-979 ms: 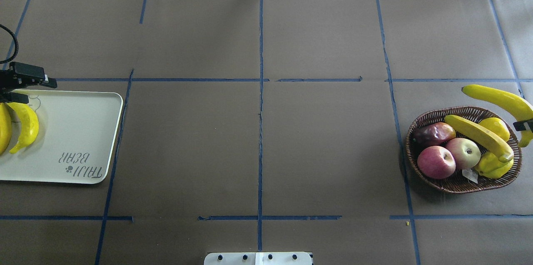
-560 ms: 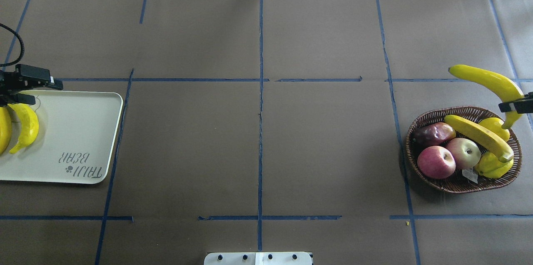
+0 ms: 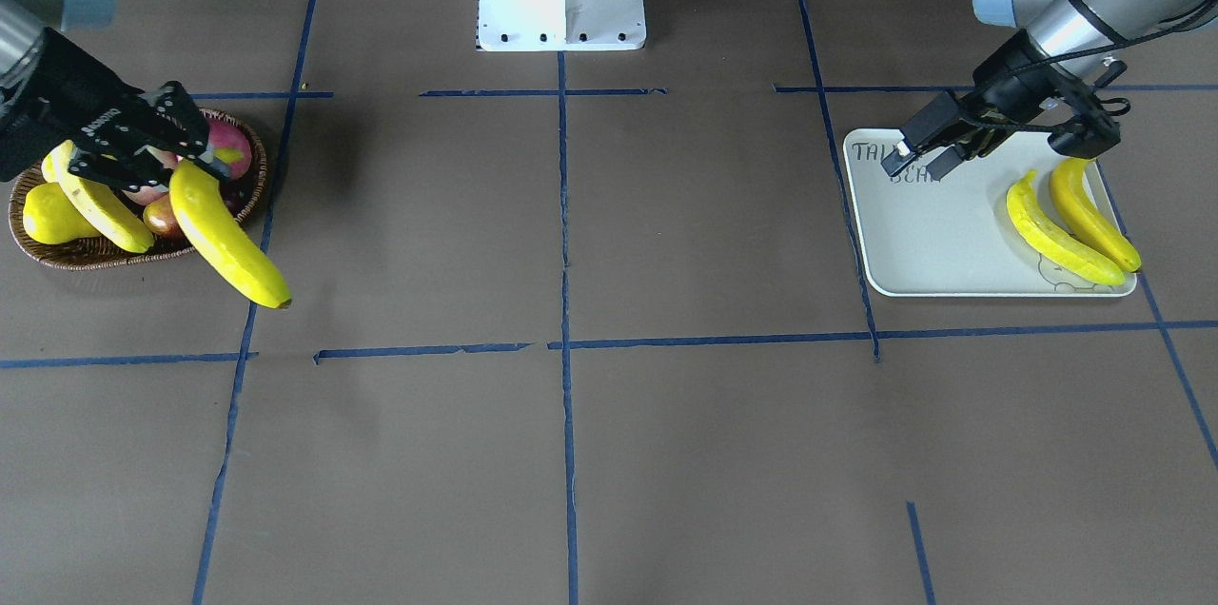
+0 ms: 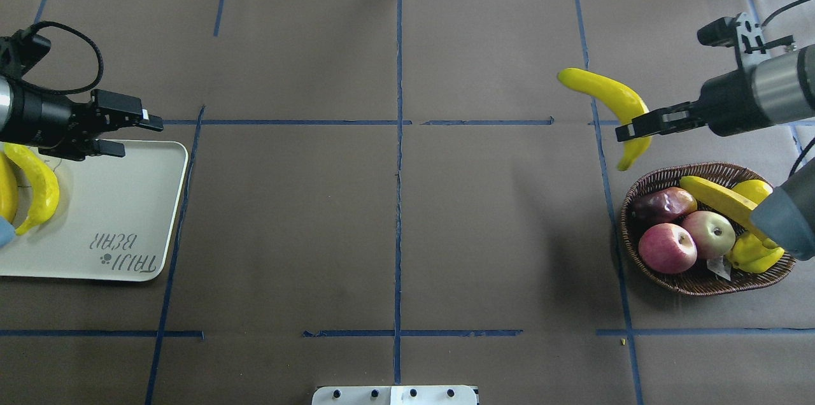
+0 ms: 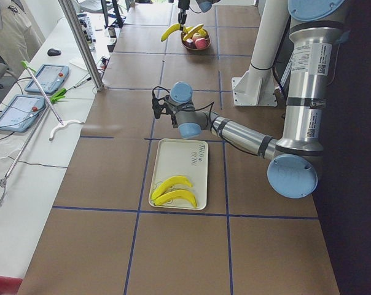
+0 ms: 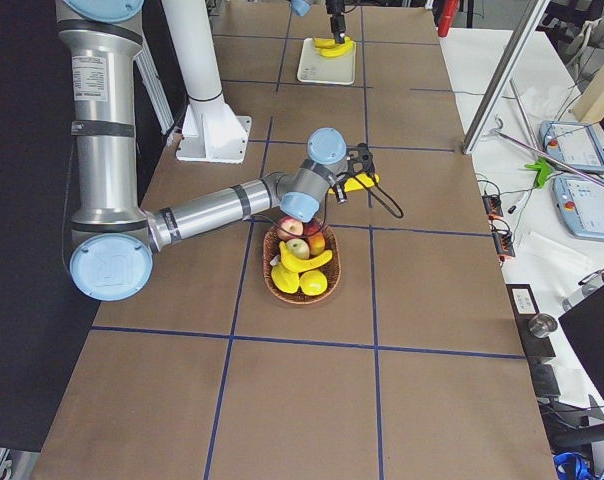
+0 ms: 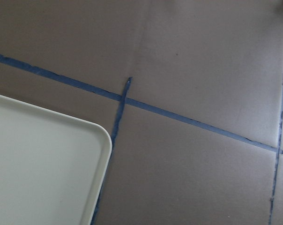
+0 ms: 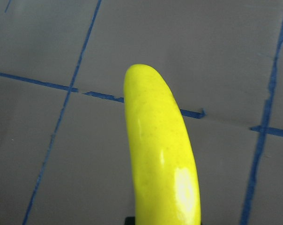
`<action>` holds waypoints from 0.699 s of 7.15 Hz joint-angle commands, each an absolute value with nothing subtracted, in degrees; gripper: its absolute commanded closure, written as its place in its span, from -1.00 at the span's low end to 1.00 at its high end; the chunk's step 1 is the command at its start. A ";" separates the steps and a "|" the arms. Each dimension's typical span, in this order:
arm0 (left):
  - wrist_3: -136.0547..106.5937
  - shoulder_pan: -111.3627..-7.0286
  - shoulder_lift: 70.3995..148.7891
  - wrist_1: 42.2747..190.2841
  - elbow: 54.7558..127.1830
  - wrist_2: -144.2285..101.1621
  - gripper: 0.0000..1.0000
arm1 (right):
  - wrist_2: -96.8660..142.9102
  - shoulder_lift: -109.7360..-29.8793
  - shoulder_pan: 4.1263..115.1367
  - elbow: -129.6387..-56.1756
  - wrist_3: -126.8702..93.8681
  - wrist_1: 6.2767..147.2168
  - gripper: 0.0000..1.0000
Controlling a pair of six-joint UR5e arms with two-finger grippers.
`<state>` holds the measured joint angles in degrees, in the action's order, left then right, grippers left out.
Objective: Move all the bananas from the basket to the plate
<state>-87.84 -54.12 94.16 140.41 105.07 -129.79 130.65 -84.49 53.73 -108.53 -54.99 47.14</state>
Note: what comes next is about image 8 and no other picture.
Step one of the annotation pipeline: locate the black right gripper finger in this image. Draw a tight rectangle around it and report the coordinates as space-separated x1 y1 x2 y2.
124 217 135 225

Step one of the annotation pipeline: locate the yellow banana curved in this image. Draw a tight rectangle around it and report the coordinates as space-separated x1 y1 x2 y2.
124 64 201 225

